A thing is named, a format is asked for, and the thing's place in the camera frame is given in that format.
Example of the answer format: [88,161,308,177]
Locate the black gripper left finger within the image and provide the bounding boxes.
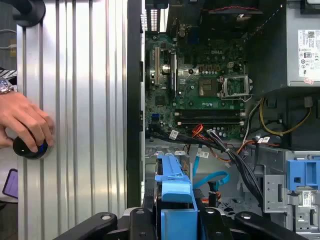
[53,206,154,240]

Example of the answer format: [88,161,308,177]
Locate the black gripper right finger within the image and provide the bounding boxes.
[199,207,309,240]

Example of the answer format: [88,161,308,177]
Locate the black disk power wire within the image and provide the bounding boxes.
[208,191,222,207]

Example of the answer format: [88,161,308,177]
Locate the hard disk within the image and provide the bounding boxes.
[151,150,201,240]

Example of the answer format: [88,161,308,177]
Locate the round black tool blue ring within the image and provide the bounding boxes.
[12,134,51,160]

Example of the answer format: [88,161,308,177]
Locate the grey metal disk bay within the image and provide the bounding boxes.
[144,142,191,176]

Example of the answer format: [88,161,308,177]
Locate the black RAM slot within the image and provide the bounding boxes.
[174,108,245,114]
[174,120,245,126]
[174,117,245,122]
[174,112,245,118]

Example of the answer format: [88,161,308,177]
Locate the long black expansion slot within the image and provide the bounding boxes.
[169,51,178,94]

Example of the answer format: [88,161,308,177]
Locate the beige expansion slot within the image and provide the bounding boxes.
[154,46,161,86]

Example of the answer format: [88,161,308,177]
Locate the person's left hand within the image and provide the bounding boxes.
[0,91,57,153]

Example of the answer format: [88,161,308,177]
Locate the grey metal drive cage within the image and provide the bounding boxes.
[259,147,320,236]

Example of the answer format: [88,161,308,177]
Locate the black PC case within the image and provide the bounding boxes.
[126,0,320,240]

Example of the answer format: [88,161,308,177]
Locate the green motherboard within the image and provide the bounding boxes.
[144,32,251,141]

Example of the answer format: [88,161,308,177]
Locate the thin metal locking lever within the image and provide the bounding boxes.
[219,94,254,102]

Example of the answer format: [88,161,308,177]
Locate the purple smartphone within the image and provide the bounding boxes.
[1,168,19,200]

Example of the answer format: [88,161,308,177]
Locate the CPU socket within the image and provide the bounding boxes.
[198,77,219,98]

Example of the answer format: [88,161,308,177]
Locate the metal socket cover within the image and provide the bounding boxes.
[217,74,251,100]

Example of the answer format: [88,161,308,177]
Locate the silver chipset heat sink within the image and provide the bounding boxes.
[178,66,199,84]

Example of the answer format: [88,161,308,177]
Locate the silver wristwatch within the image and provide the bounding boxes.
[0,77,18,96]

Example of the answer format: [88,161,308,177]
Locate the striped patterned sleeve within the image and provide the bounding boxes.
[0,66,19,81]

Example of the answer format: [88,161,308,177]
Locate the grey power supply unit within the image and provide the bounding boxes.
[246,0,320,96]

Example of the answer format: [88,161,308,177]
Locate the black round stand foot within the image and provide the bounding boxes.
[12,0,47,27]

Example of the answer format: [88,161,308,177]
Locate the flat blue disk wire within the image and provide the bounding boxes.
[191,149,231,190]

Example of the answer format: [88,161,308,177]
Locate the black wire bundle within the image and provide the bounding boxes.
[146,129,266,213]

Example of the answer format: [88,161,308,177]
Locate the orange wire bundle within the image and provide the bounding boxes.
[191,123,210,140]

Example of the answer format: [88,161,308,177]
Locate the blue plastic drive bracket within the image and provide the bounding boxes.
[286,154,320,191]

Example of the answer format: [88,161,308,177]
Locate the yellow power wires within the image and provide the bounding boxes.
[259,96,313,138]

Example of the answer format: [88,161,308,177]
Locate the thin white cable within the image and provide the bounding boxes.
[0,28,18,51]

